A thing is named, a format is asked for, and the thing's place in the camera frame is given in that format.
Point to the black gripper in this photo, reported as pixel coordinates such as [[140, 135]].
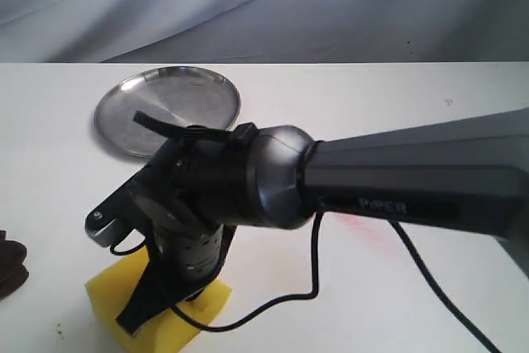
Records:
[[181, 266]]

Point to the yellow sponge block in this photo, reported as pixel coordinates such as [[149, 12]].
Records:
[[110, 290]]

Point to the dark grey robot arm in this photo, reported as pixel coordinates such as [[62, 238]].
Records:
[[188, 200]]

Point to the black cloth at left edge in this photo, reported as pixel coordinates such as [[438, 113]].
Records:
[[13, 271]]

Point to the round stainless steel plate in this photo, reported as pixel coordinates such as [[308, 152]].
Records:
[[179, 95]]

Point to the grey backdrop cloth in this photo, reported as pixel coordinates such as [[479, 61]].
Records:
[[263, 31]]

